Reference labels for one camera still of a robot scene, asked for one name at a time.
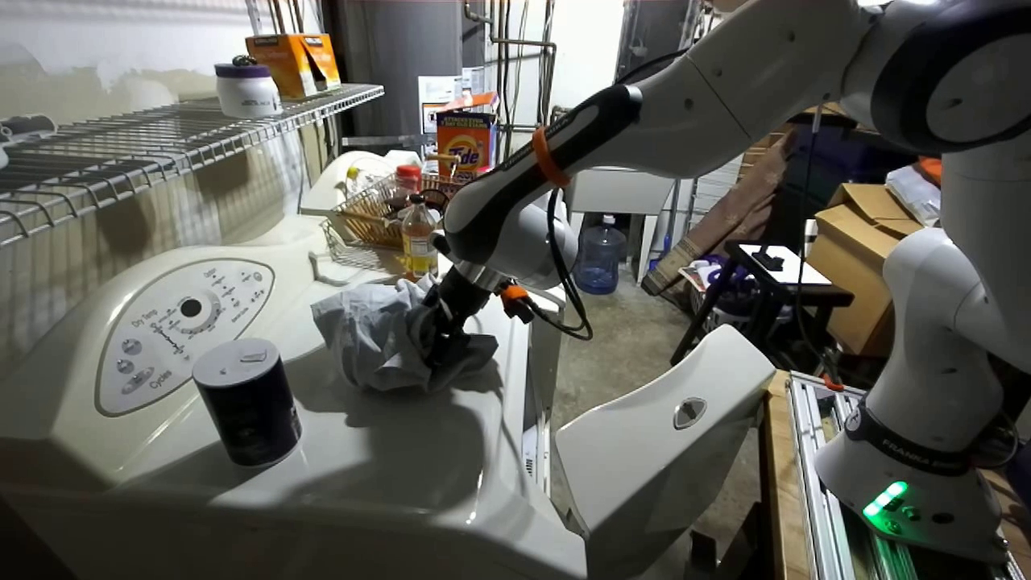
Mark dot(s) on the white dryer door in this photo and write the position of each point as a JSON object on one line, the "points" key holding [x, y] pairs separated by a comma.
{"points": [[646, 454]]}

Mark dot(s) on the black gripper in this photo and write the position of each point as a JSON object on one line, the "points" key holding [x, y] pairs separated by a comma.
{"points": [[455, 309]]}

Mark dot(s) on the grey water heater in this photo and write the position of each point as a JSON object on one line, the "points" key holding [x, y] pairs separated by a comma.
{"points": [[397, 65]]}

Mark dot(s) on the blue box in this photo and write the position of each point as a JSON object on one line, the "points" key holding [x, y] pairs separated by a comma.
{"points": [[465, 145]]}

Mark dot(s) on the wicker basket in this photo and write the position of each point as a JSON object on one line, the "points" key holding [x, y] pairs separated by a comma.
{"points": [[380, 229]]}

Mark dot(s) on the white utility sink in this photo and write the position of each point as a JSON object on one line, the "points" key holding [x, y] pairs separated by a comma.
{"points": [[617, 192]]}

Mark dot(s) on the orange box with dark print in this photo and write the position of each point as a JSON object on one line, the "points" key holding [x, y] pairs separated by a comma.
{"points": [[290, 65]]}

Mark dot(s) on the white dryer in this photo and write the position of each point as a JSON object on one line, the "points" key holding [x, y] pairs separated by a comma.
{"points": [[354, 485]]}

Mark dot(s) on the blue water jug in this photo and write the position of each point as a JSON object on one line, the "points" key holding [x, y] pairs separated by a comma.
{"points": [[601, 260]]}

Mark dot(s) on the wooden base board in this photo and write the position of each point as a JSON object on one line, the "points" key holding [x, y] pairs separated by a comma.
{"points": [[779, 485]]}

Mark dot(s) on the black can white lid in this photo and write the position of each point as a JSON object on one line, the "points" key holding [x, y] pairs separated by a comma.
{"points": [[248, 409]]}

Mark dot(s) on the aluminium mount frame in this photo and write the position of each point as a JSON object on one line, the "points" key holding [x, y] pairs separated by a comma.
{"points": [[819, 472]]}

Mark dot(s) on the brown wooden plank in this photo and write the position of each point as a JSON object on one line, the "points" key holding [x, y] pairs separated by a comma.
{"points": [[743, 204]]}

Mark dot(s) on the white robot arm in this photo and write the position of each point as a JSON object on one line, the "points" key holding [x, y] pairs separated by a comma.
{"points": [[751, 65]]}

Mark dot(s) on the brown cardboard box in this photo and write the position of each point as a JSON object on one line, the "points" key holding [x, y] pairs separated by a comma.
{"points": [[857, 260]]}

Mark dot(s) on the white cloth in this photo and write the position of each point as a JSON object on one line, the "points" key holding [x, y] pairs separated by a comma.
{"points": [[366, 334]]}

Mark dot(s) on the white jar dark lid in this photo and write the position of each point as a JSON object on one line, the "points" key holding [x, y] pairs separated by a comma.
{"points": [[247, 91]]}

